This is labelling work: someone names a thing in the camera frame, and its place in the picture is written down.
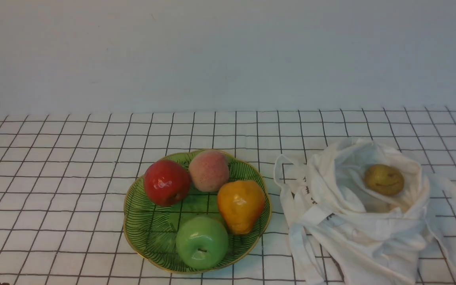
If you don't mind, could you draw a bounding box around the brown kiwi fruit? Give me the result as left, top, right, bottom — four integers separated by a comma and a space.
364, 164, 404, 196

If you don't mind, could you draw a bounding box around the white cloth tote bag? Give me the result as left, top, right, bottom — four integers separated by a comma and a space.
274, 137, 456, 285

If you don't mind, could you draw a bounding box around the pink peach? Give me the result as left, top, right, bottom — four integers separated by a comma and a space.
189, 150, 230, 192

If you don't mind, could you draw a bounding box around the yellow orange pear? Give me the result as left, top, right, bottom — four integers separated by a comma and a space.
217, 180, 265, 235

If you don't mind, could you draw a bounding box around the red apple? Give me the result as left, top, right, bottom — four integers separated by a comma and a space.
143, 159, 191, 207

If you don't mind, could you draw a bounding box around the green apple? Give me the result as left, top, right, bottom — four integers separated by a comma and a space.
175, 215, 229, 270

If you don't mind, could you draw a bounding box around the green leaf-pattern plate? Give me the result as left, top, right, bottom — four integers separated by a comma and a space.
123, 154, 272, 274

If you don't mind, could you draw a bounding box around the white black grid tablecloth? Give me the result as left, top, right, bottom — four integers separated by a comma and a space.
0, 106, 456, 285

